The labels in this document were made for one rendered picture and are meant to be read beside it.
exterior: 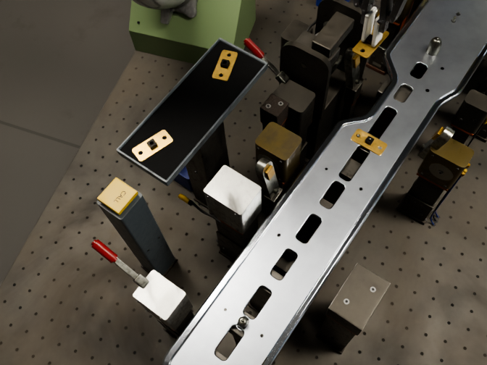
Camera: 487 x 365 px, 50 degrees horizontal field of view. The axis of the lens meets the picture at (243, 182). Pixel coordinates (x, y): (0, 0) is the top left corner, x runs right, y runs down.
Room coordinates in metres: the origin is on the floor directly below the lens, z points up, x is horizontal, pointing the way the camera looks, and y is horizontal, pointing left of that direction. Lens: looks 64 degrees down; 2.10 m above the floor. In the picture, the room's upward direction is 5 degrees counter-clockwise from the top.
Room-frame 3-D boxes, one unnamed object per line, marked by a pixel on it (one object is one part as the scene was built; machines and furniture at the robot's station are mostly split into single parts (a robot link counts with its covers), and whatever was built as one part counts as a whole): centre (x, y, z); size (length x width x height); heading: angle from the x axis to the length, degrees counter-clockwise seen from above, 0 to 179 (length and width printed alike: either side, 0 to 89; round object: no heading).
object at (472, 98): (0.71, -0.63, 0.84); 0.10 x 0.05 x 0.29; 50
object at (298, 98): (0.74, -0.13, 0.89); 0.12 x 0.07 x 0.38; 50
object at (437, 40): (0.88, -0.53, 1.02); 0.03 x 0.03 x 0.07
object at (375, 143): (0.62, -0.31, 1.01); 0.08 x 0.04 x 0.01; 49
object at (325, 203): (0.46, -0.18, 0.84); 0.12 x 0.05 x 0.29; 50
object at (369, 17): (0.71, -0.28, 1.31); 0.03 x 0.01 x 0.07; 136
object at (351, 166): (0.56, -0.26, 0.84); 0.12 x 0.05 x 0.29; 50
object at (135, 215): (0.47, 0.26, 0.92); 0.08 x 0.08 x 0.44; 50
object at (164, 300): (0.29, 0.20, 0.88); 0.12 x 0.07 x 0.36; 50
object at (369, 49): (0.70, -0.28, 1.28); 0.08 x 0.04 x 0.01; 136
